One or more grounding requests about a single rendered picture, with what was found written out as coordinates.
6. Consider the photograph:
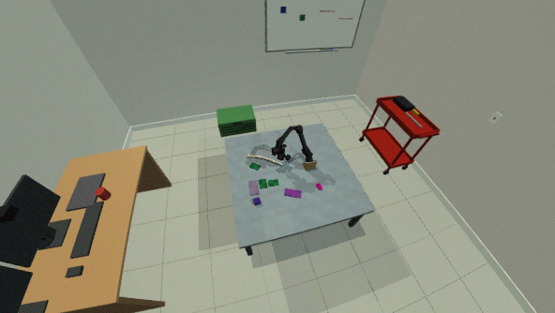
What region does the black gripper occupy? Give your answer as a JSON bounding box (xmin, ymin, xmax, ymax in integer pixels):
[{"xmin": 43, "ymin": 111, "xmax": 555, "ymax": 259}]
[{"xmin": 279, "ymin": 151, "xmax": 291, "ymax": 160}]

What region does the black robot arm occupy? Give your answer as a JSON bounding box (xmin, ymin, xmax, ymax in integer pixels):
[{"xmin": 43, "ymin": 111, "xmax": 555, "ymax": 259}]
[{"xmin": 272, "ymin": 125, "xmax": 313, "ymax": 162}]

